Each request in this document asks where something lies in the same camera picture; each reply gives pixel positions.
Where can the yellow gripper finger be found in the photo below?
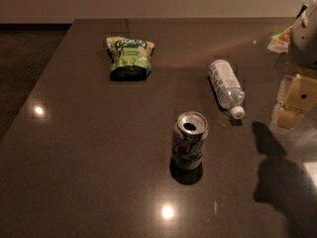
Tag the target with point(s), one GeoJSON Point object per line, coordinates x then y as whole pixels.
{"type": "Point", "coordinates": [297, 93]}
{"type": "Point", "coordinates": [284, 118]}

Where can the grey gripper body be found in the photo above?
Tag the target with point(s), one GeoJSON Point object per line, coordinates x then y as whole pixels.
{"type": "Point", "coordinates": [305, 45]}

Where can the green rice chip bag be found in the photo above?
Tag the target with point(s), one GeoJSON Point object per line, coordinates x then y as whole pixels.
{"type": "Point", "coordinates": [131, 58]}

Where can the small snack packet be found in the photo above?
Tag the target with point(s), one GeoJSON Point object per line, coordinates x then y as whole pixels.
{"type": "Point", "coordinates": [281, 43]}

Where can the clear plastic water bottle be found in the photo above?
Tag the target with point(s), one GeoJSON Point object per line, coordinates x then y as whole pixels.
{"type": "Point", "coordinates": [229, 92]}

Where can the opened green soda can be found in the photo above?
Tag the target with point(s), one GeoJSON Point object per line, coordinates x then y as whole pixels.
{"type": "Point", "coordinates": [190, 134]}

